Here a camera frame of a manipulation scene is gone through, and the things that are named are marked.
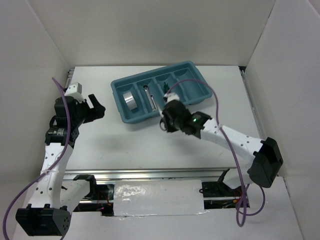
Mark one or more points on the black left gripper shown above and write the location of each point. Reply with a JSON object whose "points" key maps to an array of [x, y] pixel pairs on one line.
{"points": [[97, 112]]}

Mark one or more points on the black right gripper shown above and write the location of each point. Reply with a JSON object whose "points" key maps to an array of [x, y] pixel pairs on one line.
{"points": [[170, 128]]}

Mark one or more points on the white tape roll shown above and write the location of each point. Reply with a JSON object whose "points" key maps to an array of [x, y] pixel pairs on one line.
{"points": [[130, 100]]}

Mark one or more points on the large silver ratchet wrench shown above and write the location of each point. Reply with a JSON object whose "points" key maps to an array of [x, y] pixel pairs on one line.
{"points": [[146, 89]]}

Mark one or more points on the black handled scissors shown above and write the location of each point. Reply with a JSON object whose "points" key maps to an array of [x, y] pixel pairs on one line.
{"points": [[163, 125]]}

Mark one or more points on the small silver ratchet wrench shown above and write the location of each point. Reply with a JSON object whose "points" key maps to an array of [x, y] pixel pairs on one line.
{"points": [[153, 102]]}

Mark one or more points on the stubby green handled screwdriver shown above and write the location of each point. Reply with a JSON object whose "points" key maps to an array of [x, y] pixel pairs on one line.
{"points": [[166, 87]]}

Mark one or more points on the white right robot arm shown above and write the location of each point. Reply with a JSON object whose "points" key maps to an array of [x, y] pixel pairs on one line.
{"points": [[204, 127]]}

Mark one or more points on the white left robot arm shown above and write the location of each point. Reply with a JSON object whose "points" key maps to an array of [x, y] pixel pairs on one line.
{"points": [[49, 211]]}

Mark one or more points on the blue four-compartment tray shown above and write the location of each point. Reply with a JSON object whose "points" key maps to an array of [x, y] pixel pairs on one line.
{"points": [[178, 76]]}

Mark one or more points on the white foil-edged cover sheet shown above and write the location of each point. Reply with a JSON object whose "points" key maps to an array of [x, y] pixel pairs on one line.
{"points": [[158, 198]]}

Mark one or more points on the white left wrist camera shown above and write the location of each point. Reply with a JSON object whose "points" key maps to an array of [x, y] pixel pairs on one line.
{"points": [[75, 90]]}

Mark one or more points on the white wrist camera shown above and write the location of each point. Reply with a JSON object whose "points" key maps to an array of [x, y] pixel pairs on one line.
{"points": [[171, 96], [75, 90]]}

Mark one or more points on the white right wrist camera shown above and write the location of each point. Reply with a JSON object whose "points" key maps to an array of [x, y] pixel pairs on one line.
{"points": [[171, 96]]}

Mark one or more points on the aluminium left side rail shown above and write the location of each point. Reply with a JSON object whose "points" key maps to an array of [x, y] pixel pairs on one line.
{"points": [[69, 77]]}

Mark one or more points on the aluminium rail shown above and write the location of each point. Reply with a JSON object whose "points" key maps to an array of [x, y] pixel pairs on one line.
{"points": [[69, 77], [139, 174], [255, 110]]}

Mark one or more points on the aluminium front rail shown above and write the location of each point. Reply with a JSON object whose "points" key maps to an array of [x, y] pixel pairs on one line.
{"points": [[139, 174]]}

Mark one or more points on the aluminium right side rail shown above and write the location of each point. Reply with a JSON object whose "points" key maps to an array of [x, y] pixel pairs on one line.
{"points": [[255, 110]]}

